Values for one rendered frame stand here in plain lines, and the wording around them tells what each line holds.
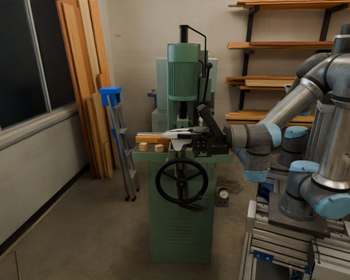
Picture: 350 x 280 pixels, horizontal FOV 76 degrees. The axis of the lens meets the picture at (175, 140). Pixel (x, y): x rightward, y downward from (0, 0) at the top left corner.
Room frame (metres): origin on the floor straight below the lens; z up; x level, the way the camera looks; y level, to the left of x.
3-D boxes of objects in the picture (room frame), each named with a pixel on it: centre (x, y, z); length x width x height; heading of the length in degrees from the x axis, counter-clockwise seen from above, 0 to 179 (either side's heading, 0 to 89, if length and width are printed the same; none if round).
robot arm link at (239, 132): (0.67, -0.19, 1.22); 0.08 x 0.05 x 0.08; 2
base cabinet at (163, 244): (1.52, -0.05, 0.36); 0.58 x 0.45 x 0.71; 178
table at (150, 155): (1.29, -0.04, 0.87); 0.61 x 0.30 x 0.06; 88
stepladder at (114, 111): (2.12, 0.54, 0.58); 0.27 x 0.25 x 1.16; 85
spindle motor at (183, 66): (1.40, -0.05, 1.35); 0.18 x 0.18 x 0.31
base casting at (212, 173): (1.52, -0.05, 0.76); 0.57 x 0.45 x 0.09; 178
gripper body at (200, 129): (0.66, -0.11, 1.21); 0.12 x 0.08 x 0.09; 92
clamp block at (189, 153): (1.21, -0.04, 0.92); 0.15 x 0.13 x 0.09; 88
